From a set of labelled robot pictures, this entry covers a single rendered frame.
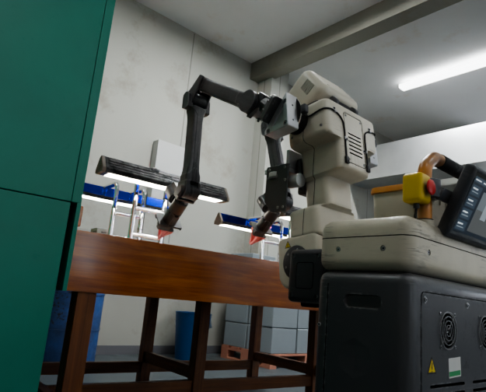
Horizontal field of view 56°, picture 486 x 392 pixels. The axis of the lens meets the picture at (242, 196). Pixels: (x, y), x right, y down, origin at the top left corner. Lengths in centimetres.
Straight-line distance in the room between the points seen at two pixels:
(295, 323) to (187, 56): 315
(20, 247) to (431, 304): 106
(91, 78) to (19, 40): 22
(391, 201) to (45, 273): 98
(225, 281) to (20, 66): 99
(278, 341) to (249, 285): 271
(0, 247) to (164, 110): 381
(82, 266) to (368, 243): 86
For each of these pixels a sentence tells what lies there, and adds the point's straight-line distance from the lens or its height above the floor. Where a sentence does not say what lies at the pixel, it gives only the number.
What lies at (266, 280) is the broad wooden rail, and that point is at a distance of 187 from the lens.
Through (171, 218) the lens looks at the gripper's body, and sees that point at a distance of 175.
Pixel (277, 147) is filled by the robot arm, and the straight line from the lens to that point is 202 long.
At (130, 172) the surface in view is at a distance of 190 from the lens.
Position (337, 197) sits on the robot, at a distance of 146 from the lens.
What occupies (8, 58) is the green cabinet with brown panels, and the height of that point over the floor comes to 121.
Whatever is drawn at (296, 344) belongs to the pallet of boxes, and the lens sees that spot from 469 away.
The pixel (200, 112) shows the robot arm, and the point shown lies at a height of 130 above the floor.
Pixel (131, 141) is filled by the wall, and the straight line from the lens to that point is 474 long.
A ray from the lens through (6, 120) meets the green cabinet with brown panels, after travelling 145.
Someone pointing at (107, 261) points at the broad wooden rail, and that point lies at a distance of 152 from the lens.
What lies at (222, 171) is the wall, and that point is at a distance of 534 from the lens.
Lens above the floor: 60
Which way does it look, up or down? 13 degrees up
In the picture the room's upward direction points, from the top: 5 degrees clockwise
